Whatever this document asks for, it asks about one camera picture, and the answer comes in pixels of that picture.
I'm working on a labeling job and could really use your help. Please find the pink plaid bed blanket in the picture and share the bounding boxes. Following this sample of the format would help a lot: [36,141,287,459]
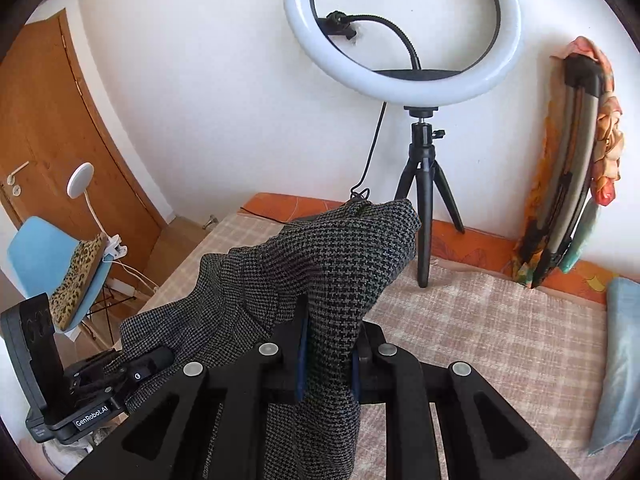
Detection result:
[120,200,620,479]

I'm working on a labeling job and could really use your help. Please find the light blue chair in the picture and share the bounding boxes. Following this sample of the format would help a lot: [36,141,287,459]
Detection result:
[6,216,113,340]

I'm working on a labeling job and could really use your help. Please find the leopard print cushion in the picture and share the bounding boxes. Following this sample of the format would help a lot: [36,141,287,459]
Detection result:
[49,233,107,332]

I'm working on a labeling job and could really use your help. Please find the white power cable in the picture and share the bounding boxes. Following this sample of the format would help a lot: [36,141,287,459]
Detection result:
[112,259,162,302]

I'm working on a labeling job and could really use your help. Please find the folded silver tripod stand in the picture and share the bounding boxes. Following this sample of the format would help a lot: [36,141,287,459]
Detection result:
[532,53,603,287]

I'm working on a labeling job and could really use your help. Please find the white ring light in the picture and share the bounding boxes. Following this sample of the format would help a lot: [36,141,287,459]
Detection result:
[283,0,523,108]

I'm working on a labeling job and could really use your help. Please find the folded light blue cloth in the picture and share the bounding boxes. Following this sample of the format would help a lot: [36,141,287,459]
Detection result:
[588,278,639,455]

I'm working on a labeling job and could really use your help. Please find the wooden door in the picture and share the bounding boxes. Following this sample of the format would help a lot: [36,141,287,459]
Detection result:
[1,11,166,286]

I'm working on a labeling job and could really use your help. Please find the dark grey houndstooth shorts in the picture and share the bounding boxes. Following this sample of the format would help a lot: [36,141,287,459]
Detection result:
[120,200,420,479]

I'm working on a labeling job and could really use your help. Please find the orange floral scarf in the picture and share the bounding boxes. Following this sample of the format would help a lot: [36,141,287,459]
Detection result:
[512,36,625,288]

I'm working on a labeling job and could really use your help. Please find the black ring light cable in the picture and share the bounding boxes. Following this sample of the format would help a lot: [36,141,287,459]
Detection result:
[240,101,388,224]

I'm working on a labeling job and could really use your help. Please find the white desk lamp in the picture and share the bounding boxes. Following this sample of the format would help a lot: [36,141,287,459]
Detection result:
[66,162,128,261]

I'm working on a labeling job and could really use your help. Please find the metal door stopper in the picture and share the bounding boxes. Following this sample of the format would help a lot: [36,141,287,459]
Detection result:
[202,214,219,231]

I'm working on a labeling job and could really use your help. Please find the orange bed sheet edge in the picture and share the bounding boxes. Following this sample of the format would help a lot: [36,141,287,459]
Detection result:
[241,193,618,306]

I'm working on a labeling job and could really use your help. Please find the black mini tripod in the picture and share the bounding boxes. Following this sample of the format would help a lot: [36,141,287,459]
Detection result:
[395,106,465,288]

